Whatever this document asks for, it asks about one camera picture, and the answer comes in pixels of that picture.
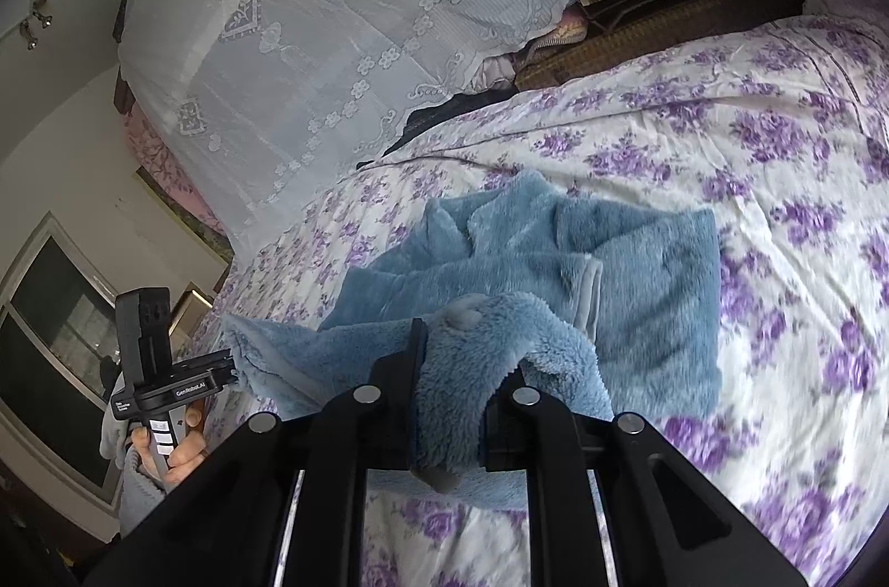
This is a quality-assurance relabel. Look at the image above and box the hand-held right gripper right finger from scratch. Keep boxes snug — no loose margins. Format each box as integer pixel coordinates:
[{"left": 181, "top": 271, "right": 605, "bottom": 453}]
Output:
[{"left": 481, "top": 366, "right": 811, "bottom": 587}]

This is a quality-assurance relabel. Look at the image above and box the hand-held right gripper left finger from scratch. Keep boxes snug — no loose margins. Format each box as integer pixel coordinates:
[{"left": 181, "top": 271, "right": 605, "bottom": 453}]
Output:
[{"left": 82, "top": 318, "right": 427, "bottom": 587}]

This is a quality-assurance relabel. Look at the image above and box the blue fleece jacket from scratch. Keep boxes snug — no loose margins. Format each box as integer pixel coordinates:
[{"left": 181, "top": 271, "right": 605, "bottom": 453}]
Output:
[{"left": 221, "top": 169, "right": 723, "bottom": 494}]

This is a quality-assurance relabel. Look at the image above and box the person's left hand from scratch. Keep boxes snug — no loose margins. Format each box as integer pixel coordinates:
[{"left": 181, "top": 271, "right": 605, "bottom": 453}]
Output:
[{"left": 128, "top": 401, "right": 211, "bottom": 489}]

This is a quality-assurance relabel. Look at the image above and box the glass door cabinet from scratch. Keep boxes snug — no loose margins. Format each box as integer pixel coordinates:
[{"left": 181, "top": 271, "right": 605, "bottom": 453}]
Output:
[{"left": 0, "top": 210, "right": 232, "bottom": 537}]

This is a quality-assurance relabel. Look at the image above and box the dark green patterned blanket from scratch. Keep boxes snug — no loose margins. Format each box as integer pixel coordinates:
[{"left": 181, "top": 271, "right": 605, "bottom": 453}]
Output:
[{"left": 135, "top": 165, "right": 235, "bottom": 267}]

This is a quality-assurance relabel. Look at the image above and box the pink pillow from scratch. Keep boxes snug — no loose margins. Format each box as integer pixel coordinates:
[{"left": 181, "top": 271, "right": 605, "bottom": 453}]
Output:
[{"left": 123, "top": 103, "right": 230, "bottom": 239}]

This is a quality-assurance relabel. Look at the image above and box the dark wooden headboard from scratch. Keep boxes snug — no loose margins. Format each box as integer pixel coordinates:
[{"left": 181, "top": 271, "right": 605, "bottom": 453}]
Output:
[{"left": 112, "top": 0, "right": 137, "bottom": 116}]

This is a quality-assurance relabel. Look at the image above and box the black cloth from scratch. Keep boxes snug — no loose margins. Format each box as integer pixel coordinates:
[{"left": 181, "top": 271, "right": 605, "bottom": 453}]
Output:
[{"left": 356, "top": 87, "right": 521, "bottom": 169}]

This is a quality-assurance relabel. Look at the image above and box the purple floral bedspread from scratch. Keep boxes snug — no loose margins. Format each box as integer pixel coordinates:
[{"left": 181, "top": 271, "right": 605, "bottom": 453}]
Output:
[{"left": 186, "top": 0, "right": 889, "bottom": 587}]

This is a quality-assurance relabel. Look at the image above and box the white lace cloth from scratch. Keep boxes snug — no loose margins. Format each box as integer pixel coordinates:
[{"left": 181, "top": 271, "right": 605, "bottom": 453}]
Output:
[{"left": 116, "top": 0, "right": 810, "bottom": 262}]

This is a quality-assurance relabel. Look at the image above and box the stack of folded blankets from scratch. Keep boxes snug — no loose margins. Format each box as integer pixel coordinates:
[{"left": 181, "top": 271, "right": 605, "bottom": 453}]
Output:
[{"left": 464, "top": 0, "right": 835, "bottom": 93}]

